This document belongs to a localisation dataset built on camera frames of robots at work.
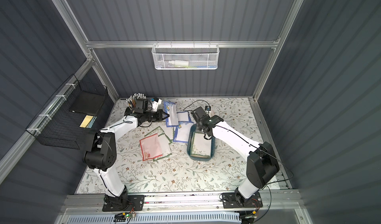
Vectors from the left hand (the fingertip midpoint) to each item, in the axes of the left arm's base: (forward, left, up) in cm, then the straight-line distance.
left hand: (170, 115), depth 91 cm
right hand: (-9, -20, 0) cm, 22 cm away
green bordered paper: (-14, -19, -16) cm, 28 cm away
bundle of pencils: (+9, +25, +4) cm, 27 cm away
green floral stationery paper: (-1, +3, -16) cm, 16 cm away
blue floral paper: (+7, 0, -3) cm, 8 cm away
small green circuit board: (-50, +20, -14) cm, 56 cm away
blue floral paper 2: (-3, -7, -14) cm, 16 cm away
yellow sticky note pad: (-12, +40, +10) cm, 43 cm away
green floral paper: (-10, +5, -15) cm, 19 cm away
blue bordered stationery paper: (+10, -7, -13) cm, 18 cm away
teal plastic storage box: (-4, -13, -11) cm, 17 cm away
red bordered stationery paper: (-14, +13, -15) cm, 24 cm away
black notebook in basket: (+1, +46, +11) cm, 48 cm away
